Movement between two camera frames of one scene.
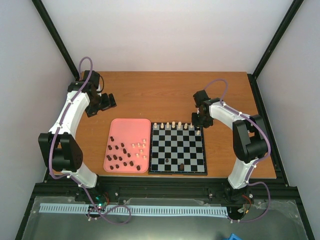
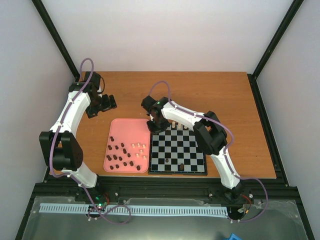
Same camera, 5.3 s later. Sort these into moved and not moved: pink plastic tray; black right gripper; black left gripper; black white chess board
Moved: black right gripper
Not moved: black left gripper; black white chess board; pink plastic tray
